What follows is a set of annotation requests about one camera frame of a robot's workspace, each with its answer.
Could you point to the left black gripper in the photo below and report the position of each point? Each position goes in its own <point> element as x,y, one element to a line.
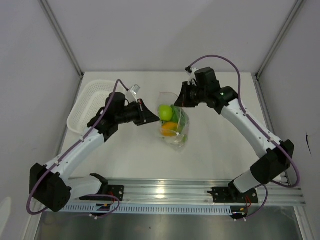
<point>145,115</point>

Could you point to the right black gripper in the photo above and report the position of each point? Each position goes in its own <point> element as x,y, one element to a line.
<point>183,101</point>

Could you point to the green apple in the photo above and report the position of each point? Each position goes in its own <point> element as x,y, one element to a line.
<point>165,112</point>

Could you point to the green leafy lettuce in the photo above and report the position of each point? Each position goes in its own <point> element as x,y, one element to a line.
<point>179,117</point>

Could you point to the orange fruit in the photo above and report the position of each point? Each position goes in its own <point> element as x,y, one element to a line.
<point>169,129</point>

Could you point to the clear zip top bag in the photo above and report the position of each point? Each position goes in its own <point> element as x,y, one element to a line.
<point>168,98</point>

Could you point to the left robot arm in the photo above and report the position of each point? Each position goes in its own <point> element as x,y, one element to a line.
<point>50,184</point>

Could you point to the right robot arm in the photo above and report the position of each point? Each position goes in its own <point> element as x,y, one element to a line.
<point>273,154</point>

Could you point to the white plastic basket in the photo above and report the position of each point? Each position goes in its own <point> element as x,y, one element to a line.
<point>91,99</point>

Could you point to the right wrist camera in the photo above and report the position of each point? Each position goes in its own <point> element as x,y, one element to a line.
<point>191,73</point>

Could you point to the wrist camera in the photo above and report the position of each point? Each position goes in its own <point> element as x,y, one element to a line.
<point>191,73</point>
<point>132,93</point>

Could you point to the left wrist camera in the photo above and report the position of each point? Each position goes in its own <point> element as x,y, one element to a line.
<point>132,93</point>

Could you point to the aluminium mounting rail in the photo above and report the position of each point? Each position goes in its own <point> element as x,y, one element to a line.
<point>194,192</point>

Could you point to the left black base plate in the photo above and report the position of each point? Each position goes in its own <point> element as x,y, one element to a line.
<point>112,190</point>

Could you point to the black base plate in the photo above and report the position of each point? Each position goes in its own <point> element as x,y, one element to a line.
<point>112,190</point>
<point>228,196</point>

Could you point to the slotted cable duct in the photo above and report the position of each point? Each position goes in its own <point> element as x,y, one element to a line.
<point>168,209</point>

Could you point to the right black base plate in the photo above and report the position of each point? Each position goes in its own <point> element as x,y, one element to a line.
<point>228,196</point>

